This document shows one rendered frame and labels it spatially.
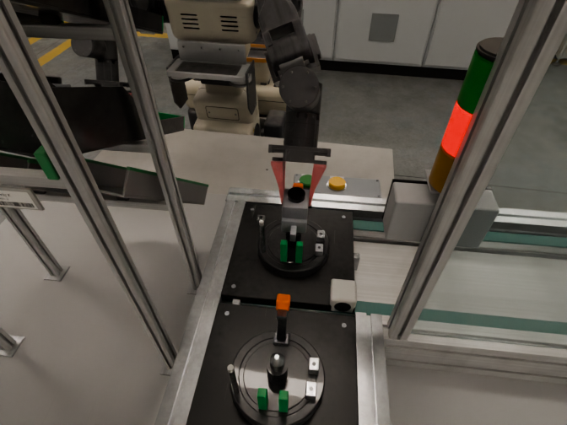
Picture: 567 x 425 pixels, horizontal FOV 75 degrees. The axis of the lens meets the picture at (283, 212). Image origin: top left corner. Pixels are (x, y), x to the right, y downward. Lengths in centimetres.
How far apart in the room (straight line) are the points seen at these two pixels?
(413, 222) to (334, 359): 26
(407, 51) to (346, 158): 263
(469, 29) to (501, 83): 338
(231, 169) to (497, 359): 79
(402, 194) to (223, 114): 103
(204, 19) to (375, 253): 86
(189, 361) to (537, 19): 60
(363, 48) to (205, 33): 252
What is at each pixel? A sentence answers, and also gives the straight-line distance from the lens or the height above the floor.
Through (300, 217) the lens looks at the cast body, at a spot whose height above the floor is 109.
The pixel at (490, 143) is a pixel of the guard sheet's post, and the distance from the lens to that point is 40.
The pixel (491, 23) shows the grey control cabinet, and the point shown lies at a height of 50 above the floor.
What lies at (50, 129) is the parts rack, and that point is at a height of 137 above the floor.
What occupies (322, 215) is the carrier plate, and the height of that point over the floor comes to 97.
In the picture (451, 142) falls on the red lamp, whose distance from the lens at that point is 42.
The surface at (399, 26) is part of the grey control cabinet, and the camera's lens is 363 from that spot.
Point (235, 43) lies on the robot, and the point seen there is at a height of 109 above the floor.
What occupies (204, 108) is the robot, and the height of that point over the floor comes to 86.
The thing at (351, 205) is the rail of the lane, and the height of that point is 96.
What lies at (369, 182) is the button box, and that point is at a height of 96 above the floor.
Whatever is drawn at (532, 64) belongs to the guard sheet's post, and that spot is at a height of 142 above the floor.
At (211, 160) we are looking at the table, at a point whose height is 86.
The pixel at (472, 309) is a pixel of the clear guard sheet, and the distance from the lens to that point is 63.
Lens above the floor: 154
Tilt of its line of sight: 45 degrees down
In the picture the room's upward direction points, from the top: straight up
